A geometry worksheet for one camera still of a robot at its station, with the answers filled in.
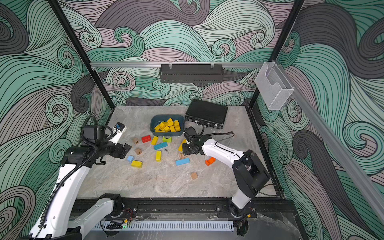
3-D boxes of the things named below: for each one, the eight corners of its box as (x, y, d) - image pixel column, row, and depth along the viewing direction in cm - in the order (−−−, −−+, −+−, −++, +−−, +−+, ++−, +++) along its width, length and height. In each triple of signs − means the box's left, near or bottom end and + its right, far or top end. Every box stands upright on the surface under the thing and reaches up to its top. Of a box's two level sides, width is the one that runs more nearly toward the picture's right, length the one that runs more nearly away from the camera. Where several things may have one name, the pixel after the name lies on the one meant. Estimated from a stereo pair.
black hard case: (184, 120, 112) (183, 116, 109) (192, 102, 125) (193, 98, 122) (221, 130, 106) (223, 126, 102) (227, 111, 119) (228, 106, 115)
